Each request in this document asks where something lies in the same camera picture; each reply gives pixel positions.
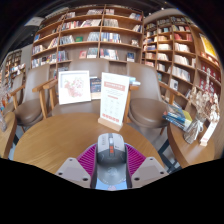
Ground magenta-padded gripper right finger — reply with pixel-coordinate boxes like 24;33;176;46
124;143;169;190

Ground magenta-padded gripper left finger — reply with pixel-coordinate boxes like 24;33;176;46
54;143;99;190

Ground grey computer mouse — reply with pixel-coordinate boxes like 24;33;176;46
94;132;129;184

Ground round wooden side table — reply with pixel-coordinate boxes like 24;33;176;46
166;121;218;169
0;111;18;160

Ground glass vase beige dried flowers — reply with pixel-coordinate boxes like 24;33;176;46
183;69;221;145

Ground stack of books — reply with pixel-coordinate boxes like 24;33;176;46
162;103;194;132

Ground beige padded wooden armchair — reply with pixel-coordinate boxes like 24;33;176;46
9;64;60;129
43;58;139;118
126;61;189;136

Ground small white table sign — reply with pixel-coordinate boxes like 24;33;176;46
199;119;219;147

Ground white card sign wooden stand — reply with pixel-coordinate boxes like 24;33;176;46
97;71;131;133

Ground white framed floral picture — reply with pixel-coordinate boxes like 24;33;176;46
57;69;92;106

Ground dark cover book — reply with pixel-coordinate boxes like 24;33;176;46
89;77;102;100

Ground light blue book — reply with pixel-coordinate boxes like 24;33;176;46
128;76;142;87

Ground curved wooden bookshelf unit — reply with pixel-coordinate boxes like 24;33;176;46
142;14;224;111

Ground distant wooden bookshelf unit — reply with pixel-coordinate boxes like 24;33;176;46
1;49;28;88

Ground large wooden bookshelf unit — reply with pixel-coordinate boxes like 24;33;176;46
30;3;144;73

